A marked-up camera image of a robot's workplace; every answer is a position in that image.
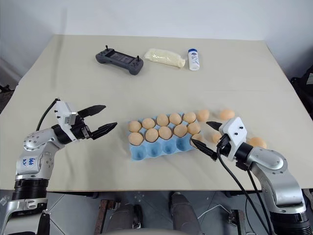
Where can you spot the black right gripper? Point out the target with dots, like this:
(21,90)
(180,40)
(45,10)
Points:
(223,145)

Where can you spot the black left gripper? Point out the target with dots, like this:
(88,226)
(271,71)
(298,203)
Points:
(79,128)

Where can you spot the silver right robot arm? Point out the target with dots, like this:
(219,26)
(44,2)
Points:
(271,160)

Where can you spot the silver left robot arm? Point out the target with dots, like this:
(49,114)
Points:
(34,143)

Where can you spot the blue egg tray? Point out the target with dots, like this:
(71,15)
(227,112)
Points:
(156,150)

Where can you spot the brown egg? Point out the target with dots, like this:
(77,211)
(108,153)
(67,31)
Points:
(227,114)
(189,117)
(256,142)
(175,118)
(203,115)
(165,132)
(180,130)
(148,123)
(194,128)
(135,125)
(135,138)
(197,137)
(151,135)
(215,137)
(163,120)

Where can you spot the grey handheld controller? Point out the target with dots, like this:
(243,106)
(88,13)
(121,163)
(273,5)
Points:
(118,60)

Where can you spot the white bottle with blue label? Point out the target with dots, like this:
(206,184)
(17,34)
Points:
(194,60)

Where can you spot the dark rounded shape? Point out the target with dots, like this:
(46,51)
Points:
(182,213)
(124,219)

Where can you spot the rusty metal bar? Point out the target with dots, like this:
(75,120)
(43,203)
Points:
(102,215)
(237,221)

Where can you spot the clear bag of white grains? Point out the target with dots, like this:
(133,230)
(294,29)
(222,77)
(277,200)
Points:
(163,57)

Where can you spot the black object on floor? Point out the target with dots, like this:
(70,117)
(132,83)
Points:
(5,88)

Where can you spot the black bag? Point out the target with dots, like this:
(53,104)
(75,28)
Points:
(304,85)

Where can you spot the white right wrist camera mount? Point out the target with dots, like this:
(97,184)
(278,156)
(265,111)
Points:
(236,133)

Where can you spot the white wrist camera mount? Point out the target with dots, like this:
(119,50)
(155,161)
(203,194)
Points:
(236,133)
(63,113)

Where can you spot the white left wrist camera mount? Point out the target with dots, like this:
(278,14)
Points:
(63,113)

